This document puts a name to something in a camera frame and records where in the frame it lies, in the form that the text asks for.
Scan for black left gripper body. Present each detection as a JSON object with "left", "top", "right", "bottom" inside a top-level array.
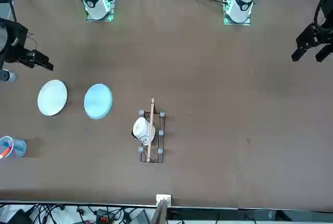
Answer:
[{"left": 296, "top": 23, "right": 333, "bottom": 50}]

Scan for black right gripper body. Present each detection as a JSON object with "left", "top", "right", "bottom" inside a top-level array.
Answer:
[{"left": 0, "top": 18, "right": 33, "bottom": 65}]

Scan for white IKEA plate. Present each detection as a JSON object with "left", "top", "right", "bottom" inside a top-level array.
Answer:
[{"left": 37, "top": 79, "right": 68, "bottom": 117}]

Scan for blue IKEA plate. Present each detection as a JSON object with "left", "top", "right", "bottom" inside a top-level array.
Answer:
[{"left": 83, "top": 83, "right": 113, "bottom": 120}]

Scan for clear plastic cup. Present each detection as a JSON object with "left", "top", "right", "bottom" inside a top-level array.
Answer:
[{"left": 0, "top": 135, "right": 28, "bottom": 158}]

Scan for orange marker pen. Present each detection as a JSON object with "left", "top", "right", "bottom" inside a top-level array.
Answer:
[{"left": 0, "top": 145, "right": 13, "bottom": 160}]

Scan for wooden dowel rod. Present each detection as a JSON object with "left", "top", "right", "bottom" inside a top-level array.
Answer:
[{"left": 146, "top": 98, "right": 155, "bottom": 163}]

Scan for black device box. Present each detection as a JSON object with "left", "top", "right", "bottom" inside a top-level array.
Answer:
[{"left": 6, "top": 207, "right": 36, "bottom": 224}]

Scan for red and black box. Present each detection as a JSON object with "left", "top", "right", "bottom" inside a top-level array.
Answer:
[{"left": 94, "top": 209, "right": 109, "bottom": 224}]

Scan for grey power adapter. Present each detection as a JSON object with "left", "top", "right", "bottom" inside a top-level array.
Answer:
[{"left": 130, "top": 209, "right": 151, "bottom": 224}]

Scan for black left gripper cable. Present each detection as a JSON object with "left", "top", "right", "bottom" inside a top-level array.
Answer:
[{"left": 313, "top": 0, "right": 333, "bottom": 31}]

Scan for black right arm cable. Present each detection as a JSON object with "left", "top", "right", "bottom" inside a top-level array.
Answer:
[{"left": 1, "top": 0, "right": 18, "bottom": 24}]

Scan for black wire cup rack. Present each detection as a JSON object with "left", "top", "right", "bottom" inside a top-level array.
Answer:
[{"left": 137, "top": 103, "right": 167, "bottom": 164}]

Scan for black floor cables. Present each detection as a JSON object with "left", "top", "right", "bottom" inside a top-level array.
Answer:
[{"left": 25, "top": 203, "right": 132, "bottom": 224}]

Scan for white table edge bracket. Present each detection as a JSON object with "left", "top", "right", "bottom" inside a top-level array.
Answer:
[{"left": 156, "top": 194, "right": 172, "bottom": 207}]

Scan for grey camera mounting post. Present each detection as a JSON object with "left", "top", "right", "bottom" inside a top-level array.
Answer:
[{"left": 150, "top": 199, "right": 168, "bottom": 224}]

